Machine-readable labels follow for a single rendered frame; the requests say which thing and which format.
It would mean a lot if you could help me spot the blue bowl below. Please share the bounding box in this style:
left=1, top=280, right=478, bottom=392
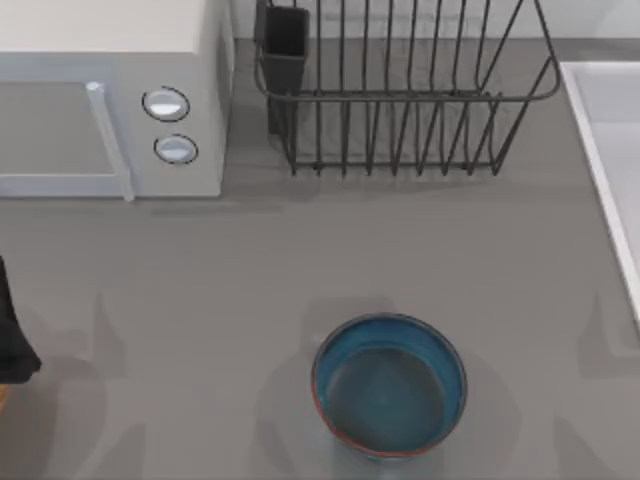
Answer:
left=311, top=312, right=469, bottom=462

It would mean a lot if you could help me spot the pale microwave oven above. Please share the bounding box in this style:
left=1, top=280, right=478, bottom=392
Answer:
left=0, top=0, right=236, bottom=202

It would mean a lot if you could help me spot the small microwave knob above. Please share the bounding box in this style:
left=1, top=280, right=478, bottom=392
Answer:
left=153, top=133, right=199, bottom=165

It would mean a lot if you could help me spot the dark cutlery holder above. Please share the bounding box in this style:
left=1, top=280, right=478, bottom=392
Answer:
left=254, top=0, right=311, bottom=135

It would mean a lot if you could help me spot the large microwave knob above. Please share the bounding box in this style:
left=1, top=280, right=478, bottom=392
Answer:
left=141, top=85, right=191, bottom=123

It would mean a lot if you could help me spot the microwave oven door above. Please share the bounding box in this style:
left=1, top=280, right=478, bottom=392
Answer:
left=0, top=81, right=127, bottom=199

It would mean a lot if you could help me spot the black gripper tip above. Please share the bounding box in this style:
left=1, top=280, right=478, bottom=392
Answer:
left=0, top=255, right=43, bottom=385

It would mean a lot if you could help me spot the dark wire dish rack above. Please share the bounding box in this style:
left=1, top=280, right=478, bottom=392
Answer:
left=253, top=0, right=561, bottom=178

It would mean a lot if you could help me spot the pale microwave door handle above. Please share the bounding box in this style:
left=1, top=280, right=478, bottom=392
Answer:
left=85, top=81, right=136, bottom=203

